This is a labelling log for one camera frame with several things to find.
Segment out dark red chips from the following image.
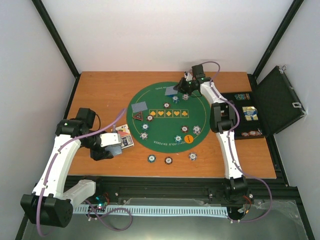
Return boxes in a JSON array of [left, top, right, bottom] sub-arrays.
[[163, 102, 171, 109], [181, 125, 189, 133], [146, 114, 154, 122]]

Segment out grey playing card deck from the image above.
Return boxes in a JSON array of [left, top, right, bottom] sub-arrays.
[[104, 145, 123, 157]]

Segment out blue patterned playing card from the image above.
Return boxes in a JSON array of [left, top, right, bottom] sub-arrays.
[[131, 101, 148, 113]]

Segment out black red triangular dealer button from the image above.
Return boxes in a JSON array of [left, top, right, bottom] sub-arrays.
[[132, 111, 144, 121]]

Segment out teal blue chips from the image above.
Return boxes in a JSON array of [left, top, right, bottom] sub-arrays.
[[174, 135, 182, 143]]

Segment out blue white poker chip stack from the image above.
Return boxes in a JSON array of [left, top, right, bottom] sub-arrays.
[[188, 152, 198, 161]]

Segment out dark red poker chip stack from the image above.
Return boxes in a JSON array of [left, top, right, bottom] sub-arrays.
[[164, 156, 173, 165]]

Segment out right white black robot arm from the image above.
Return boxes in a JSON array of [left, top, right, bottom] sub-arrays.
[[173, 63, 248, 204]]

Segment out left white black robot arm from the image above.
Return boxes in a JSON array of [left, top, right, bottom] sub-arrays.
[[20, 108, 122, 228]]

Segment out round green poker mat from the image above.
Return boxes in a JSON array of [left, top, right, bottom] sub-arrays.
[[126, 81, 211, 154]]

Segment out multicolour chip row in case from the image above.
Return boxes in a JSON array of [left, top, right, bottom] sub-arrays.
[[234, 93, 251, 101]]

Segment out orange big blind button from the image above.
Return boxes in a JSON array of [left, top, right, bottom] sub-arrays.
[[184, 134, 194, 144]]

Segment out blue gold card deck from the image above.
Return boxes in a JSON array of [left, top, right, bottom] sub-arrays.
[[242, 106, 259, 121]]

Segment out red white chips in case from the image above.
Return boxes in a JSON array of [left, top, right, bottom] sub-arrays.
[[241, 130, 262, 137]]

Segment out black poker case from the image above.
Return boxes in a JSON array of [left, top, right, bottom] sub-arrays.
[[222, 66, 307, 140]]

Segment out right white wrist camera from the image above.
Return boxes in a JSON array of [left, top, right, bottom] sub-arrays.
[[184, 71, 193, 79]]

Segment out light blue cable duct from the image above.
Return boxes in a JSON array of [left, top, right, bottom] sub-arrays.
[[72, 204, 229, 218]]

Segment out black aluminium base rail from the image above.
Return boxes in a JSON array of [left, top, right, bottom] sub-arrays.
[[32, 175, 300, 205]]

